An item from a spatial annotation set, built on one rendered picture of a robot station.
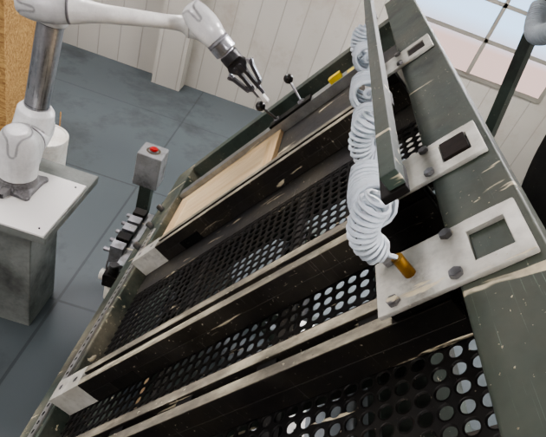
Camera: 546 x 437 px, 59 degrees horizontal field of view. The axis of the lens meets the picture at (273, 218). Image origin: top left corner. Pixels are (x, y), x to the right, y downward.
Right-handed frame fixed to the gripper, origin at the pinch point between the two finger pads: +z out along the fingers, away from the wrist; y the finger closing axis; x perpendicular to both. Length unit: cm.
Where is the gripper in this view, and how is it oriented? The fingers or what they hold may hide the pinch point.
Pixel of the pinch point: (262, 94)
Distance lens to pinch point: 194.1
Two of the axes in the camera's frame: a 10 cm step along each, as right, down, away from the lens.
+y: -7.6, 4.7, 4.5
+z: 6.3, 6.9, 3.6
